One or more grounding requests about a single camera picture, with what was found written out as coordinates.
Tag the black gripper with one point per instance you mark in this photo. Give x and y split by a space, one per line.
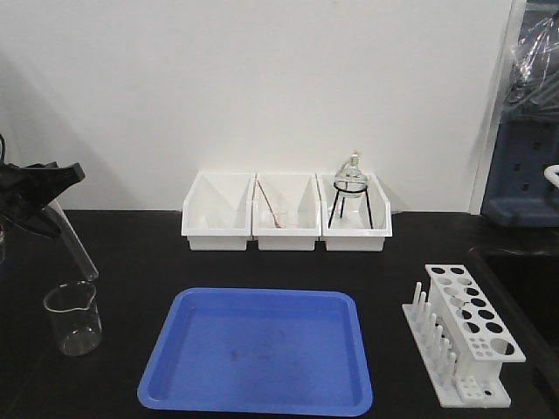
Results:
26 190

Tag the clear glass test tube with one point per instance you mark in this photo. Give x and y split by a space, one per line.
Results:
72 241

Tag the white test tube rack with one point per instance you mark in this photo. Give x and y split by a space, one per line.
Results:
461 338

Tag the grey-blue pegboard drying rack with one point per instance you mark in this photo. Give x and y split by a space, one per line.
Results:
517 195

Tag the clear glass beaker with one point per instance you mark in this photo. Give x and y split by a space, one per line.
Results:
73 312

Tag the left white storage bin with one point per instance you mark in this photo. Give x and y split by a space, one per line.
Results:
217 212

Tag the white storage bin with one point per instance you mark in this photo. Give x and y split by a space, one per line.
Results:
217 212
352 232
297 194

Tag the red glass rod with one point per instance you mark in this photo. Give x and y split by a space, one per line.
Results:
269 206

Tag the small clear beaker in bin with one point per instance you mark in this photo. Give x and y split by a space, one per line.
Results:
266 222

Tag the middle white storage bin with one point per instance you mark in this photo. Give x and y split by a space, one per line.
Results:
297 194

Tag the blue plastic tray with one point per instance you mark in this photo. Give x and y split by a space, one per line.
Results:
263 351

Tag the glass flask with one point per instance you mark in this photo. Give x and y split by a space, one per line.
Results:
349 171

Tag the right white storage bin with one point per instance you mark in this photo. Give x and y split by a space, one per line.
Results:
352 232

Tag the black lab sink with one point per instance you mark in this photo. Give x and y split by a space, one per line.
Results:
524 283

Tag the white lab faucet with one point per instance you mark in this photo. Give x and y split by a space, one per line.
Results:
551 174

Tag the plastic bag of pegs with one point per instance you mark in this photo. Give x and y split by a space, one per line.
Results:
533 81

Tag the black wire tripod stand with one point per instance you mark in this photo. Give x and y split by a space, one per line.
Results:
338 205

